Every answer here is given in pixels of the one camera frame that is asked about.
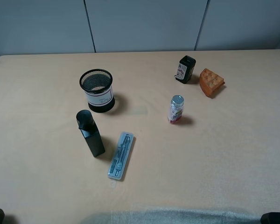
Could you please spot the black chewing gum box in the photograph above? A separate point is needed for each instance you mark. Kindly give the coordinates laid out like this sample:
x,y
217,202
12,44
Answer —
x,y
185,69

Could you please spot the clear candy bottle silver cap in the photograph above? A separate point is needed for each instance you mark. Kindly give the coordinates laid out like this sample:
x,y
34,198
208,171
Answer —
x,y
176,108

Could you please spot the black mesh pen holder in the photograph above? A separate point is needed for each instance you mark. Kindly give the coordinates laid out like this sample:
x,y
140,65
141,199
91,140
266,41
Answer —
x,y
97,85

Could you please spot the black spray bottle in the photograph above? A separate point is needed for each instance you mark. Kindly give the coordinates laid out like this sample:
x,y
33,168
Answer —
x,y
90,132

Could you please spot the clear compass case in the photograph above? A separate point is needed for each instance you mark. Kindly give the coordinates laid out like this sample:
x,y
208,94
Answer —
x,y
120,157

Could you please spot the orange waffle slice toy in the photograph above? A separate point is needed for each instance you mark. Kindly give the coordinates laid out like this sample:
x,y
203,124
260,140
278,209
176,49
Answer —
x,y
210,82

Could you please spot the black right base corner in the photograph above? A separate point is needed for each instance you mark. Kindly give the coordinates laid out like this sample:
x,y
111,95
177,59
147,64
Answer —
x,y
270,218

